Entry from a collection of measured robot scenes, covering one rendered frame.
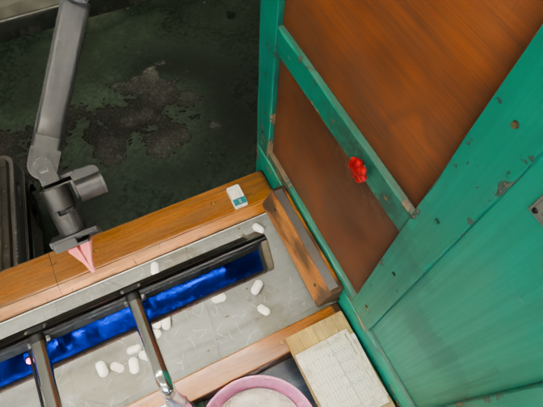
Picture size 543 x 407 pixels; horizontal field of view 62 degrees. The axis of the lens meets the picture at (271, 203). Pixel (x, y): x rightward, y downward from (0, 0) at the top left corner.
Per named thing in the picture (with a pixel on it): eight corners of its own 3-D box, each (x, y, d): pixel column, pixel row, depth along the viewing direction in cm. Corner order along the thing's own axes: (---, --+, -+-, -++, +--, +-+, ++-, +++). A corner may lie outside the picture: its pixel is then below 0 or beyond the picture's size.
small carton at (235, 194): (226, 191, 122) (225, 188, 121) (238, 187, 123) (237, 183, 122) (235, 210, 120) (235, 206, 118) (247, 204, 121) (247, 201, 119)
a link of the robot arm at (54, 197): (36, 187, 97) (37, 189, 92) (69, 175, 100) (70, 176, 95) (51, 216, 99) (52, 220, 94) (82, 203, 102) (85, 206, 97)
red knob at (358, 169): (343, 169, 73) (349, 153, 69) (355, 164, 74) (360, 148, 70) (357, 190, 72) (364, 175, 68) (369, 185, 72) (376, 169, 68)
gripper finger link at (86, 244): (103, 271, 99) (85, 232, 96) (70, 285, 97) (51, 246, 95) (104, 262, 105) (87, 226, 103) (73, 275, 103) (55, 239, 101)
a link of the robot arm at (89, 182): (29, 160, 98) (29, 161, 90) (82, 141, 102) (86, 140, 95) (54, 210, 101) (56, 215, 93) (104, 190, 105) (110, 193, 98)
